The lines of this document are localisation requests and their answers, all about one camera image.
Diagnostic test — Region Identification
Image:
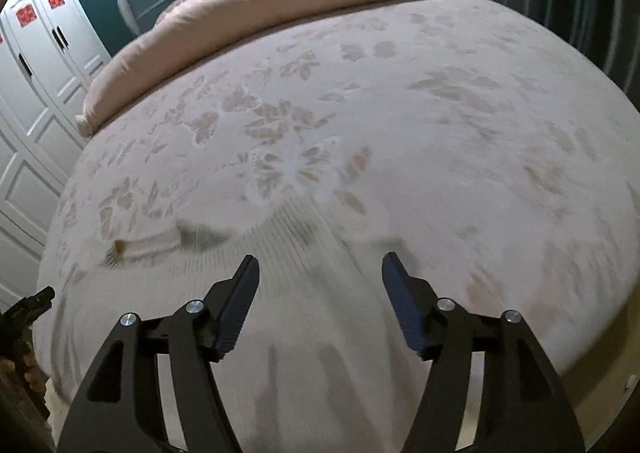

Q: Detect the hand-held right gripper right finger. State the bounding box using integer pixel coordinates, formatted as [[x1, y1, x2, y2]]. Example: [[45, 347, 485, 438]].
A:
[[381, 252, 586, 453]]

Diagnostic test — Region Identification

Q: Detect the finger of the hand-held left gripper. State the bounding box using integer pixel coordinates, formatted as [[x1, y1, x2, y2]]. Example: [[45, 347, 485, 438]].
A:
[[20, 285, 56, 318]]

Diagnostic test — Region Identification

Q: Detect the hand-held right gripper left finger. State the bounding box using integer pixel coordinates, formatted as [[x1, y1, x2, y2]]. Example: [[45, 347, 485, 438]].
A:
[[56, 254, 261, 453]]

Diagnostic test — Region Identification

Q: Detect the cream sweater with black hearts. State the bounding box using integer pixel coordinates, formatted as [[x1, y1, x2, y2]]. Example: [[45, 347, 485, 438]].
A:
[[50, 197, 441, 453]]

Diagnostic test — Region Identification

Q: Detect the person's left hand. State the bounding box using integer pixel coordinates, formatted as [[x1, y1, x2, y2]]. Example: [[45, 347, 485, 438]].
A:
[[0, 355, 47, 393]]

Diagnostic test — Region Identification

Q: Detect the white panelled wardrobe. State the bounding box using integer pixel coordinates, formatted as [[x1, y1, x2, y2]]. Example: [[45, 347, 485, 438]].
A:
[[0, 0, 113, 306]]

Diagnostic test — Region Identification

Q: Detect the bed with floral sheet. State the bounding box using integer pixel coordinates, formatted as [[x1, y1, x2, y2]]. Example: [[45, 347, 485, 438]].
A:
[[32, 0, 640, 409]]

